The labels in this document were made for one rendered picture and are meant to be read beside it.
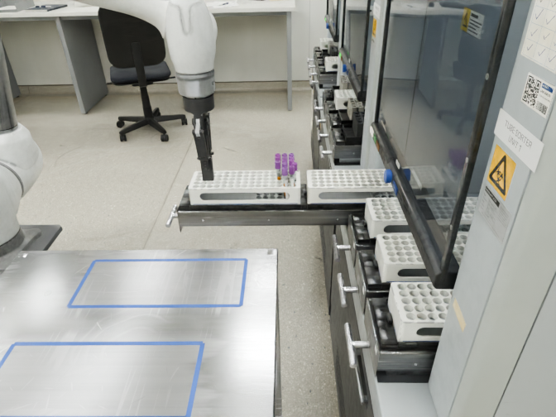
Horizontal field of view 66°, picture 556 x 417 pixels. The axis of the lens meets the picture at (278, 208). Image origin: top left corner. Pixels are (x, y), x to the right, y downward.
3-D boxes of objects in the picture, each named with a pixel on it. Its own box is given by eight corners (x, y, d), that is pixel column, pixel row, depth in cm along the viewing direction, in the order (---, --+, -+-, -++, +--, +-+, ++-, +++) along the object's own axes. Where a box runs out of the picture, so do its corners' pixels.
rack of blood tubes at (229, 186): (299, 189, 124) (299, 170, 121) (300, 208, 116) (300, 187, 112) (197, 189, 125) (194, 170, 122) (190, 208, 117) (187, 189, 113)
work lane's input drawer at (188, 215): (417, 203, 128) (422, 177, 123) (430, 231, 117) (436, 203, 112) (174, 206, 130) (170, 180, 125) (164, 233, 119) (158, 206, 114)
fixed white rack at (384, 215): (480, 217, 110) (486, 196, 107) (496, 241, 101) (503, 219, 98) (363, 218, 111) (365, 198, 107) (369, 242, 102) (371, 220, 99)
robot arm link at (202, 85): (216, 64, 105) (218, 88, 108) (179, 64, 105) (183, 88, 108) (211, 74, 97) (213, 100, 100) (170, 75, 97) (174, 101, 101)
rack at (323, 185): (409, 188, 123) (413, 168, 120) (419, 207, 115) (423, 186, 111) (306, 189, 124) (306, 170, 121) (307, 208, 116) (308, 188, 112)
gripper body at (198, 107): (210, 98, 101) (214, 136, 106) (215, 88, 108) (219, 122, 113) (178, 99, 101) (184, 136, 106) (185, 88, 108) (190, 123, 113)
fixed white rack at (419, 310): (539, 304, 84) (548, 280, 81) (566, 346, 76) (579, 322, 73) (385, 304, 85) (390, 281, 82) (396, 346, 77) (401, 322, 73)
